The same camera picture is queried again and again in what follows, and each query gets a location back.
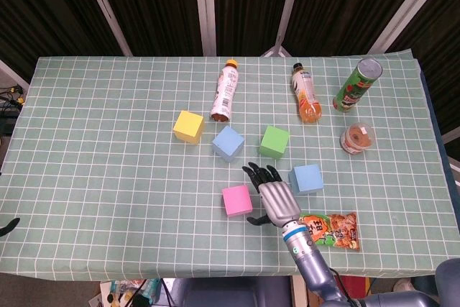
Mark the assorted packaging pile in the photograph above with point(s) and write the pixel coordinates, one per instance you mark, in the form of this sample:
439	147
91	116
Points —
120	292

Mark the green snack bag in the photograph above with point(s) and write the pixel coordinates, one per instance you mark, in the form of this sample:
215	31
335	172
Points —
334	231

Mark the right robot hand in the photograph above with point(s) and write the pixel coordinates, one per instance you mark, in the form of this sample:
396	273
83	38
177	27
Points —
278	201

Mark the white label milk tea bottle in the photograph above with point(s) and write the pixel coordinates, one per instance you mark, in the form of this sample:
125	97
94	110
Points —
225	91

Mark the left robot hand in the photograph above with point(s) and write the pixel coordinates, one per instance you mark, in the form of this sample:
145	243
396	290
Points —
9	228

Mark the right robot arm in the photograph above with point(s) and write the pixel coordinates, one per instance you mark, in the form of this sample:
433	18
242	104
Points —
312	260

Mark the red box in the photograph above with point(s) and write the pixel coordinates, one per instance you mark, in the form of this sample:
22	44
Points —
355	285

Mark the green foam cube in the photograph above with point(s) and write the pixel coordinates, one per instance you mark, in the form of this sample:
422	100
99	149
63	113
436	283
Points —
274	141

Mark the grey-blue robot torso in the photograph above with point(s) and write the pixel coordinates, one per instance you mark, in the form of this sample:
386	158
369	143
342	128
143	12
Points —
230	294

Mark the pink foam cube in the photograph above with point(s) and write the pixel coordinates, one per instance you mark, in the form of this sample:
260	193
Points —
236	201

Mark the orange drink bottle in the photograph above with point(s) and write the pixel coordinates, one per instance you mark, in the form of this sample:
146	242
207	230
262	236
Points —
307	95

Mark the yellow foam cube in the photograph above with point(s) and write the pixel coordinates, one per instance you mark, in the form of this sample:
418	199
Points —
188	127

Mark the clear plastic snack jar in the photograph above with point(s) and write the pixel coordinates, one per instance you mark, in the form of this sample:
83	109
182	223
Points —
357	138

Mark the green checkered tablecloth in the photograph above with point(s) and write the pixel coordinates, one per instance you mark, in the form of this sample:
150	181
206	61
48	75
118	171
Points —
108	195

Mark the white frame post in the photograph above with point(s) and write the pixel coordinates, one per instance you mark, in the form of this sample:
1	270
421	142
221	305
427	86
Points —
402	12
108	16
289	8
205	8

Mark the green Pringles can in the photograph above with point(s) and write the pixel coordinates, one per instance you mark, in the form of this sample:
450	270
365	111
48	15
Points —
354	87

